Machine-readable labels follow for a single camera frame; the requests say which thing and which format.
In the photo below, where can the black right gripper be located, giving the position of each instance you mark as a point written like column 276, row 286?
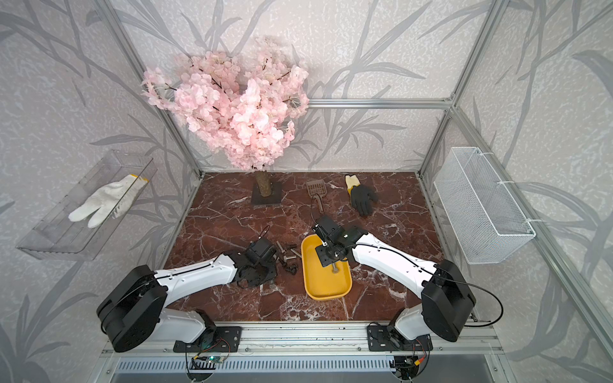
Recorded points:
column 322, row 258

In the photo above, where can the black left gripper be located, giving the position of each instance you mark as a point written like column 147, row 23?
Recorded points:
column 273, row 274

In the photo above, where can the yellow plastic storage tray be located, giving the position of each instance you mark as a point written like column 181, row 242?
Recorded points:
column 321, row 284

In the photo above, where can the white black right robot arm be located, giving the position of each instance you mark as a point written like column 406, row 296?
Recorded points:
column 446, row 298

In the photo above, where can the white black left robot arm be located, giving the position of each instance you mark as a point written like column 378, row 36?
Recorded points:
column 138, row 309

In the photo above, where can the black yellow work glove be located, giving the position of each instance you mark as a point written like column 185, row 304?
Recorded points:
column 362, row 197

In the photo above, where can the brown plastic slotted scoop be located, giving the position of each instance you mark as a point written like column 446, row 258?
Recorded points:
column 317, row 190

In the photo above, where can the left controller circuit board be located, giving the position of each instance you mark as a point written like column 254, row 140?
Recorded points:
column 201, row 362

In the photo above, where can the white cotton glove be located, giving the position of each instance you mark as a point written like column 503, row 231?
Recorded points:
column 109, row 201

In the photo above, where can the pink artificial blossom tree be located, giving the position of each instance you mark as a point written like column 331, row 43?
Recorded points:
column 245, row 109

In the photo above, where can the aluminium front rail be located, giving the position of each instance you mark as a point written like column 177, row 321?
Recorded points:
column 342, row 338

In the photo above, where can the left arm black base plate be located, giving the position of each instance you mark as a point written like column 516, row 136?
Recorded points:
column 221, row 340

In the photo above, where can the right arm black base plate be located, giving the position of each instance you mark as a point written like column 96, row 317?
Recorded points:
column 385, row 338

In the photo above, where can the white wire mesh basket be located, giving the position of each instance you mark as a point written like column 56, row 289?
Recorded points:
column 486, row 219

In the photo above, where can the clear acrylic wall shelf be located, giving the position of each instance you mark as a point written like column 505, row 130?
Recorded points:
column 79, row 226

